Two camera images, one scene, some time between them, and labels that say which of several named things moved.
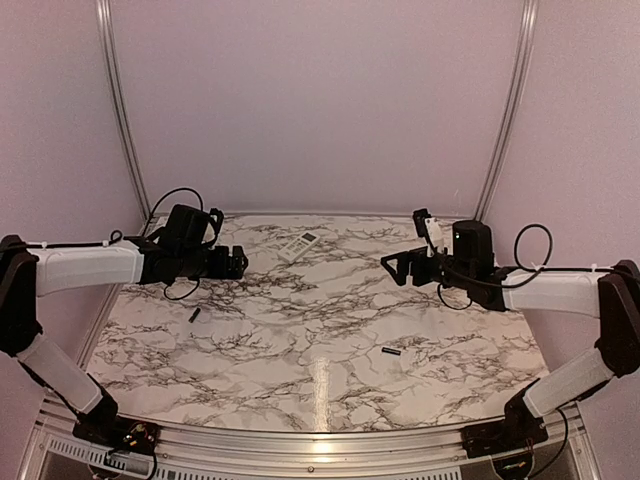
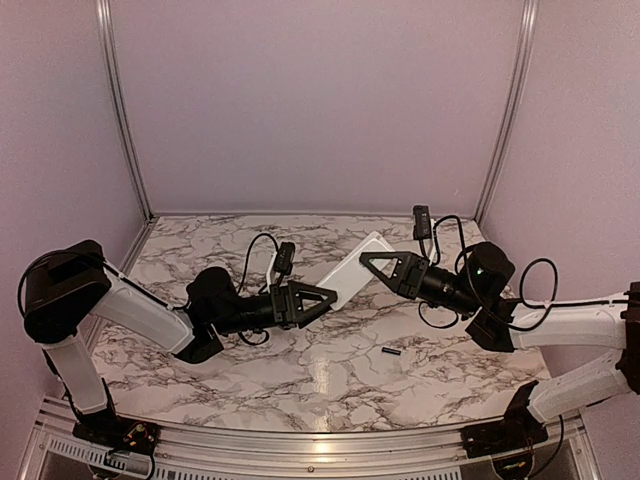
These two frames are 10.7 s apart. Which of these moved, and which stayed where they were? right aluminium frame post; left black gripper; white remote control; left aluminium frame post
Moved: left black gripper; white remote control
Stayed: left aluminium frame post; right aluminium frame post
